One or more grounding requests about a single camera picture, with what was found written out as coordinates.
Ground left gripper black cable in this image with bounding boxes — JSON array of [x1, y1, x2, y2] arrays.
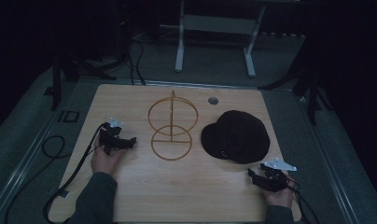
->
[[42, 122, 107, 224]]

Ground person's right hand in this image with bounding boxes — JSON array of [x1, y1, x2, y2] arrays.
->
[[262, 175, 296, 209]]

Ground person's left hand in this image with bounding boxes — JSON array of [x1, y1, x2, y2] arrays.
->
[[91, 135, 126, 177]]

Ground black cap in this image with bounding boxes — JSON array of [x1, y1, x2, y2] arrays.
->
[[201, 109, 272, 165]]

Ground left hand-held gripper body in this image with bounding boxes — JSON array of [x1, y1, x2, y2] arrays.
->
[[97, 117, 125, 157]]

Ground white metal table frame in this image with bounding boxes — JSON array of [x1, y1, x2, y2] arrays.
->
[[175, 0, 267, 78]]

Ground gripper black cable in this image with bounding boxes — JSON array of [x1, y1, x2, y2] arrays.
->
[[42, 122, 107, 224], [286, 178, 321, 224]]

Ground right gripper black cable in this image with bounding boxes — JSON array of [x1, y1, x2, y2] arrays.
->
[[286, 178, 321, 224]]

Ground black metal stand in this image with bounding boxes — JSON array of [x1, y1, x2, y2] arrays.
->
[[258, 55, 326, 126], [43, 52, 118, 112]]

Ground gold wire hat stand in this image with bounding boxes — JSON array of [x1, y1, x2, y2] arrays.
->
[[147, 90, 200, 161]]

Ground black floor cable loop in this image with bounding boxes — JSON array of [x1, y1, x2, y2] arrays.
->
[[41, 134, 73, 160]]

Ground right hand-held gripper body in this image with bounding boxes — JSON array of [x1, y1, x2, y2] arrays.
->
[[258, 158, 298, 193]]

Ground black hanging cables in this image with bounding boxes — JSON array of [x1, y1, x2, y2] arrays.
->
[[126, 31, 147, 87]]

